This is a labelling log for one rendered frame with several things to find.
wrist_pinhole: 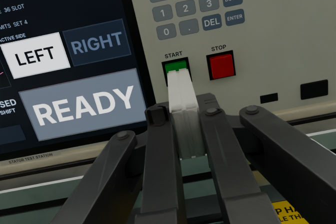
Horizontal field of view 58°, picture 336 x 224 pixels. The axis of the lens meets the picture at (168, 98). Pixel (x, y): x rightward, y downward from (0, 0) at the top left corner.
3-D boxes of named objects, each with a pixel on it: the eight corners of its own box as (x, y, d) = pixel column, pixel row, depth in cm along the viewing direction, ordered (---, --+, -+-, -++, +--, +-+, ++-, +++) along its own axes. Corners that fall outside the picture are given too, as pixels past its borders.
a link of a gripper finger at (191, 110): (183, 109, 15) (198, 106, 15) (177, 69, 22) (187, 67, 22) (193, 159, 16) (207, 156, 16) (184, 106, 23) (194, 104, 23)
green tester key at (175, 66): (189, 82, 26) (186, 61, 25) (169, 86, 26) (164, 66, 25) (188, 78, 27) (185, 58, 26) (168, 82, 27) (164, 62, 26)
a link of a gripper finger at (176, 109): (193, 159, 16) (180, 161, 16) (184, 106, 23) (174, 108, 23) (183, 109, 15) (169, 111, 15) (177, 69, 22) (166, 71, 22)
